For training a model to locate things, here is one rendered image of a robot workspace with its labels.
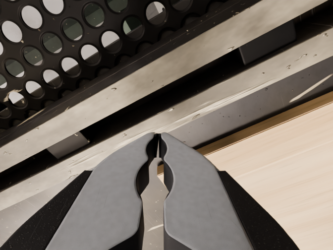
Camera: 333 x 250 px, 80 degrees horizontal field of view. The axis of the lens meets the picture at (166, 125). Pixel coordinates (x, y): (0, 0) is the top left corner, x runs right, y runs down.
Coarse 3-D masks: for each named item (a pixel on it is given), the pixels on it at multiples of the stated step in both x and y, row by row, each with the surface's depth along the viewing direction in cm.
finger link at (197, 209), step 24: (168, 144) 11; (168, 168) 9; (192, 168) 9; (216, 168) 9; (192, 192) 8; (216, 192) 8; (168, 216) 7; (192, 216) 7; (216, 216) 7; (168, 240) 6; (192, 240) 6; (216, 240) 6; (240, 240) 6
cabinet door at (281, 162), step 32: (320, 96) 24; (256, 128) 25; (288, 128) 24; (320, 128) 24; (224, 160) 26; (256, 160) 26; (288, 160) 27; (320, 160) 27; (256, 192) 30; (288, 192) 30; (320, 192) 31; (288, 224) 35; (320, 224) 35
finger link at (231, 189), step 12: (228, 180) 8; (228, 192) 8; (240, 192) 8; (240, 204) 7; (252, 204) 7; (240, 216) 7; (252, 216) 7; (264, 216) 7; (252, 228) 7; (264, 228) 7; (276, 228) 7; (252, 240) 6; (264, 240) 6; (276, 240) 6; (288, 240) 6
